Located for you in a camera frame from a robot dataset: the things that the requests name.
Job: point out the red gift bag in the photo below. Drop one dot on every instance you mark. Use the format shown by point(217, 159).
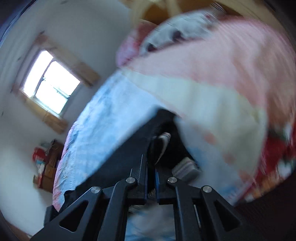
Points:
point(39, 155)

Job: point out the left yellow curtain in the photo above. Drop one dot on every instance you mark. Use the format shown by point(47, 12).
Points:
point(54, 121)

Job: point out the right yellow curtain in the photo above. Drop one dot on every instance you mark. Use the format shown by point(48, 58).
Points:
point(77, 67)

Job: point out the brown wooden desk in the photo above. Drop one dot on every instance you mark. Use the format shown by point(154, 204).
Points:
point(46, 171)

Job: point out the cream wooden headboard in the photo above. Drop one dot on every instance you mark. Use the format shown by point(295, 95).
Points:
point(253, 9)

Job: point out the grey patterned pillow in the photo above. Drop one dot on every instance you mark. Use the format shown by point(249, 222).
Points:
point(187, 26)

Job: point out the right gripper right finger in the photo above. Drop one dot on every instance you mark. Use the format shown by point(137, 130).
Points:
point(199, 213)

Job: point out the yellow curtain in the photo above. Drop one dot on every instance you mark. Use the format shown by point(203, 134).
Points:
point(54, 121)
point(77, 67)

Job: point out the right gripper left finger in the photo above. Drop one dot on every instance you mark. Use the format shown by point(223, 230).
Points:
point(99, 214)

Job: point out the black pants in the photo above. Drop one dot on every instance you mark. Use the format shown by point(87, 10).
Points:
point(157, 143)

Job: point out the back window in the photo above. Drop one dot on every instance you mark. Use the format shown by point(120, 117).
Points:
point(49, 83)

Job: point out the blue pink bed sheet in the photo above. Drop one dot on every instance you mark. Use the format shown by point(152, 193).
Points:
point(234, 97)

